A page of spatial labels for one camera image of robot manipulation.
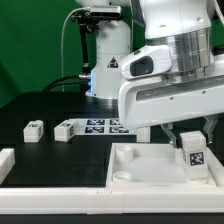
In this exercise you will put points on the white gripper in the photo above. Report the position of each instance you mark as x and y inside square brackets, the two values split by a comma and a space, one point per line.
[147, 99]

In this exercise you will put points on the white square tabletop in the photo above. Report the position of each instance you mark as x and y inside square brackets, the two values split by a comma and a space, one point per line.
[154, 165]

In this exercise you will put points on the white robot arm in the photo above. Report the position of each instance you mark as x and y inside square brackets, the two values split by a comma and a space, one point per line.
[182, 25]

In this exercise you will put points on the white left fence piece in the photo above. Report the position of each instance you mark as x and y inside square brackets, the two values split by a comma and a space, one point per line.
[7, 161]

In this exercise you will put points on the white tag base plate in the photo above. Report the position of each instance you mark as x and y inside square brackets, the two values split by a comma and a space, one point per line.
[100, 126]

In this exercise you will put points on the white front fence wall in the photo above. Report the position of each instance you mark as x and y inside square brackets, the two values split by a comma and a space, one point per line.
[111, 201]

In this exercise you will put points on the black camera on stand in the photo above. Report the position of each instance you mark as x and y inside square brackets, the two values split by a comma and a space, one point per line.
[88, 20]

